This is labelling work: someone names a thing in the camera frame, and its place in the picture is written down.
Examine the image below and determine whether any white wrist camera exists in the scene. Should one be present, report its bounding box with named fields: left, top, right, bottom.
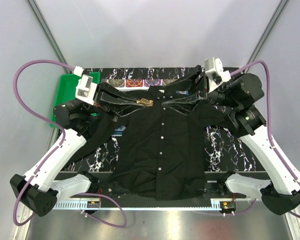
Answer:
left=73, top=66, right=98, bottom=106
left=204, top=57, right=231, bottom=93

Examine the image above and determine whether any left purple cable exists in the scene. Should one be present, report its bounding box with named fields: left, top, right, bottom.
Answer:
left=12, top=59, right=128, bottom=228

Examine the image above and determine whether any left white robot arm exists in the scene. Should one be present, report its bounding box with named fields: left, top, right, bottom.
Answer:
left=10, top=79, right=153, bottom=217

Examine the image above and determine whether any black button shirt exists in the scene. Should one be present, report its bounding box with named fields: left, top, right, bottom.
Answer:
left=70, top=86, right=229, bottom=201

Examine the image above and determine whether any green plastic tray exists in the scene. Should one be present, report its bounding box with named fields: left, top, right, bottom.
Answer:
left=50, top=72, right=101, bottom=122

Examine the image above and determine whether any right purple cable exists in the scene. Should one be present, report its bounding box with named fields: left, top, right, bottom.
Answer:
left=229, top=59, right=300, bottom=222

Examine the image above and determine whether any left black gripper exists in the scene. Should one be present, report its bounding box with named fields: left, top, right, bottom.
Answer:
left=75, top=79, right=147, bottom=122

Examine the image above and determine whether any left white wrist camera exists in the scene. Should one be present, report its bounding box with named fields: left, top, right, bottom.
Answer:
left=73, top=66, right=98, bottom=106

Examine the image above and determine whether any purple cable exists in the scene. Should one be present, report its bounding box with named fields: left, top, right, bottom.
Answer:
left=229, top=59, right=300, bottom=222
left=12, top=59, right=128, bottom=228

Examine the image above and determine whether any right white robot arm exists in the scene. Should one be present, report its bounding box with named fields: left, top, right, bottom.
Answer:
left=164, top=66, right=300, bottom=215

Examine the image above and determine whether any gold brooch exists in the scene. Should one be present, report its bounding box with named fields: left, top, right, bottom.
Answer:
left=136, top=98, right=154, bottom=107

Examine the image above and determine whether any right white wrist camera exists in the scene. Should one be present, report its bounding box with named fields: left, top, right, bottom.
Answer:
left=204, top=57, right=231, bottom=93

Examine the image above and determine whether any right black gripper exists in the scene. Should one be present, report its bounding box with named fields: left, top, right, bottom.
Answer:
left=161, top=65, right=240, bottom=117

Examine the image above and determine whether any blue patterned placemat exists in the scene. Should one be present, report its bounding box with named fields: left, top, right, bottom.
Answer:
left=95, top=79, right=200, bottom=141

